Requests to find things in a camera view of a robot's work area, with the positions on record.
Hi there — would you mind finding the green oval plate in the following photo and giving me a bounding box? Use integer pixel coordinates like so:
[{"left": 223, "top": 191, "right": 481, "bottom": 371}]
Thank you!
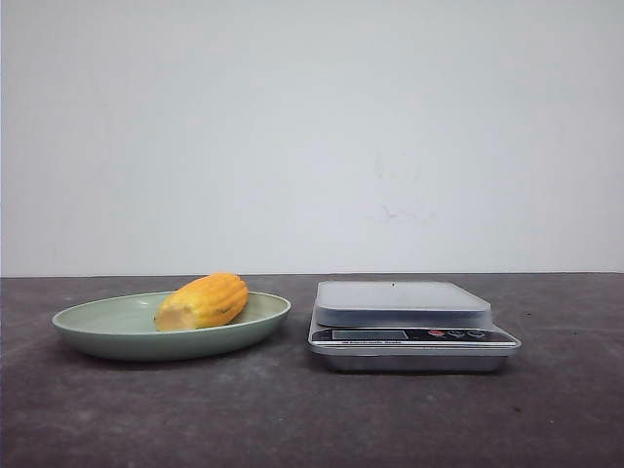
[{"left": 52, "top": 292, "right": 292, "bottom": 362}]

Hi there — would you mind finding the yellow corn cob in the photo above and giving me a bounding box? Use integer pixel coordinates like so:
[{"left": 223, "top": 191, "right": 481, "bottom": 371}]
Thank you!
[{"left": 154, "top": 273, "right": 250, "bottom": 332}]

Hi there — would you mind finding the silver digital kitchen scale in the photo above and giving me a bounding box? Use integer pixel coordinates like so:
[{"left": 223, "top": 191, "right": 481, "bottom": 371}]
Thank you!
[{"left": 308, "top": 281, "right": 522, "bottom": 372}]

